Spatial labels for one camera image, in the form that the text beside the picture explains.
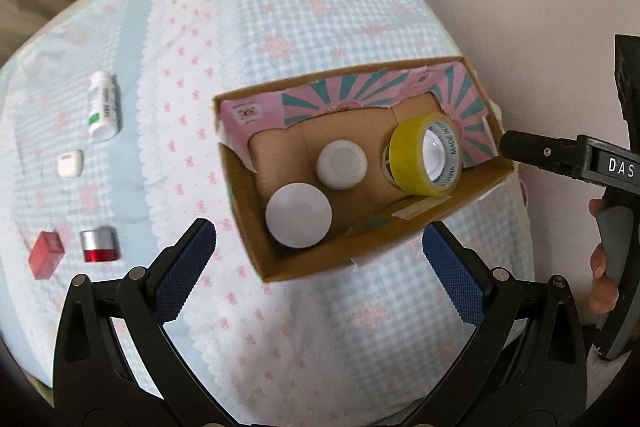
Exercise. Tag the person right hand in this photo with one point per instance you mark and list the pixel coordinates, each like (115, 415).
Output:
(604, 293)

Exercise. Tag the red rectangular box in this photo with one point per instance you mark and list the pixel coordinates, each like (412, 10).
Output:
(45, 255)

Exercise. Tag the white pill bottle green label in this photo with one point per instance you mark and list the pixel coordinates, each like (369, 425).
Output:
(103, 120)

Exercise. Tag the yellow tape roll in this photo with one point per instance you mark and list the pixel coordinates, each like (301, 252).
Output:
(424, 157)

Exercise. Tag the white round jar large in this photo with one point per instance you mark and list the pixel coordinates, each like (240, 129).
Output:
(298, 215)

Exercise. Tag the white round jar small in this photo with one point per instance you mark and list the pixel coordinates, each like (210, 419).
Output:
(341, 165)

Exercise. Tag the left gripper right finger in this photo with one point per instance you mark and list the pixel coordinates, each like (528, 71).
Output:
(524, 364)

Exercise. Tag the open cardboard box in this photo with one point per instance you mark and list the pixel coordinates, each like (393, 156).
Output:
(272, 135)

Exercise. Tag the red jar silver lid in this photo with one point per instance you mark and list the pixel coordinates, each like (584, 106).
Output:
(99, 245)

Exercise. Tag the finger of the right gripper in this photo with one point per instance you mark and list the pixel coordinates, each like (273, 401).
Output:
(560, 156)

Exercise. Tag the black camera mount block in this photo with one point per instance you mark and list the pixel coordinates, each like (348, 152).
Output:
(627, 78)

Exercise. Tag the white earbuds case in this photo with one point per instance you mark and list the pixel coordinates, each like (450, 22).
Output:
(70, 164)

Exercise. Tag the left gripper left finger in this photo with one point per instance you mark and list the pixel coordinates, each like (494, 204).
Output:
(114, 364)

